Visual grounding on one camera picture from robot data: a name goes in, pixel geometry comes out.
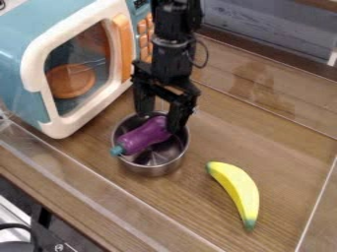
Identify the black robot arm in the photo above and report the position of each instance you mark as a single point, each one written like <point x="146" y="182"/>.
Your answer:
<point x="177" y="19"/>

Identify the purple toy eggplant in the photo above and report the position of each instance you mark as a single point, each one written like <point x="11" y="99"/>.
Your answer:
<point x="134" y="141"/>

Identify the blue toy microwave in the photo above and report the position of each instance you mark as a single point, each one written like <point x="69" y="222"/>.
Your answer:
<point x="46" y="33"/>

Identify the yellow toy banana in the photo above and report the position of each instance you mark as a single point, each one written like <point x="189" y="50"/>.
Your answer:
<point x="241" y="188"/>

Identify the orange plate inside microwave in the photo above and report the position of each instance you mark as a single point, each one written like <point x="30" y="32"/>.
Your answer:
<point x="70" y="80"/>

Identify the clear acrylic barrier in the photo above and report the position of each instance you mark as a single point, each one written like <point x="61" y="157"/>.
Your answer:
<point x="129" y="212"/>

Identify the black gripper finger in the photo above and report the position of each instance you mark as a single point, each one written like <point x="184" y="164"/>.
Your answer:
<point x="144" y="99"/>
<point x="181" y="110"/>

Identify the silver pot with handle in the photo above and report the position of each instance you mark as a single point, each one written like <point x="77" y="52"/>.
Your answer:
<point x="160" y="158"/>

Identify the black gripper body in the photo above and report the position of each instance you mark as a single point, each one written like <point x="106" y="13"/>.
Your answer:
<point x="166" y="73"/>

